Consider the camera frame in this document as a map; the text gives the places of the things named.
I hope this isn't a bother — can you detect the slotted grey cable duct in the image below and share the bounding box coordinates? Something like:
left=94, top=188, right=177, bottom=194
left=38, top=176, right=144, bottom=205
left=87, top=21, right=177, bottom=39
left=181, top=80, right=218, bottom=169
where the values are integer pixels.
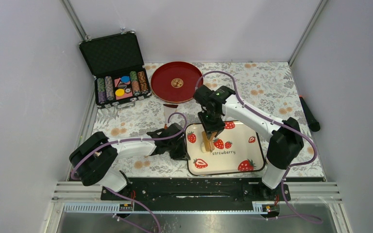
left=63, top=202, right=280, bottom=215

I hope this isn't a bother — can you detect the round red lacquer tray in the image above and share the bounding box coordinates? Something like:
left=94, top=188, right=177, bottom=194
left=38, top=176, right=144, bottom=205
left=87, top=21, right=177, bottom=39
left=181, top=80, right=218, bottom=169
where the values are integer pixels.
left=150, top=62, right=203, bottom=103

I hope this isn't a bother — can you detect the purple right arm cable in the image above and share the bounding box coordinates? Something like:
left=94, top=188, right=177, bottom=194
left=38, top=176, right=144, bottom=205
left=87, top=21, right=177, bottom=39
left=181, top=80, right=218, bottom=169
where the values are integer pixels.
left=195, top=70, right=323, bottom=225

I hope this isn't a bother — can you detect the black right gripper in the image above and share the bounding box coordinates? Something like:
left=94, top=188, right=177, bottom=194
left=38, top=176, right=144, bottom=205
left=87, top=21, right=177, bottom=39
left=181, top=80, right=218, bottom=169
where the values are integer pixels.
left=197, top=109, right=225, bottom=140

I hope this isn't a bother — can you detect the black poker chip case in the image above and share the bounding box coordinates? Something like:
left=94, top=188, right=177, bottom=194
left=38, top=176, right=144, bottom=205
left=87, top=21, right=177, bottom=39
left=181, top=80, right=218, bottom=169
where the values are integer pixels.
left=78, top=31, right=152, bottom=109

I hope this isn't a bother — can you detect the square strawberry ceramic plate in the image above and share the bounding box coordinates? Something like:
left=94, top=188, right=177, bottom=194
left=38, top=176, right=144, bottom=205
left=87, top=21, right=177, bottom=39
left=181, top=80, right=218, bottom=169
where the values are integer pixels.
left=186, top=121, right=266, bottom=176

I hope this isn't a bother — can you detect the floral patterned tablecloth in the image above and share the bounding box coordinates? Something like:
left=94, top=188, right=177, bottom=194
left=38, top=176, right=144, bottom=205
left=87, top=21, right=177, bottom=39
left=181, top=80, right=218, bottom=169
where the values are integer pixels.
left=92, top=62, right=311, bottom=178

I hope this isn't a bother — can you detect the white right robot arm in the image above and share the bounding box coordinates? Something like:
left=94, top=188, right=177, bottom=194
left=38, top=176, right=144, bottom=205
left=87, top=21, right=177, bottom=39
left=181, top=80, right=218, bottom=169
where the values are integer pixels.
left=193, top=85, right=304, bottom=200

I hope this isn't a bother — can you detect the wooden dough roller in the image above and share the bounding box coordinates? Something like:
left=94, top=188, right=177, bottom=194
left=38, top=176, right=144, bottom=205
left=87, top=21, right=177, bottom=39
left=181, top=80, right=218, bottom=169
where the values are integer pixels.
left=202, top=131, right=215, bottom=152

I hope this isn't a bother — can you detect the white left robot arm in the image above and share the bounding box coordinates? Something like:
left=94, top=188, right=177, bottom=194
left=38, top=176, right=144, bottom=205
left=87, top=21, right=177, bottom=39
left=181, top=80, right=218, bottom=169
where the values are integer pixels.
left=68, top=123, right=189, bottom=200

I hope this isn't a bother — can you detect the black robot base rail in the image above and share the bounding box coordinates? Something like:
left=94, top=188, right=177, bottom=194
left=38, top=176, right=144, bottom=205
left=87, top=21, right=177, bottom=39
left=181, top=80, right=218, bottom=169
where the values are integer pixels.
left=119, top=178, right=291, bottom=205

